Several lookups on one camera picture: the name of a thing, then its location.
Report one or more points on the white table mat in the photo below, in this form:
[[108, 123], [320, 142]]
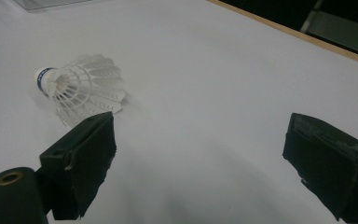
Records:
[[199, 93]]

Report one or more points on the white metal stand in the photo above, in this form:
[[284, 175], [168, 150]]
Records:
[[309, 21]]

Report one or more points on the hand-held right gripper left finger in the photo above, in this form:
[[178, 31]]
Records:
[[84, 161]]

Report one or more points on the white feather shuttlecock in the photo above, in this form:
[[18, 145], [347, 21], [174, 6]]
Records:
[[84, 84]]

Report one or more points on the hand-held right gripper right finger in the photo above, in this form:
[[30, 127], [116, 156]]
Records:
[[332, 168]]

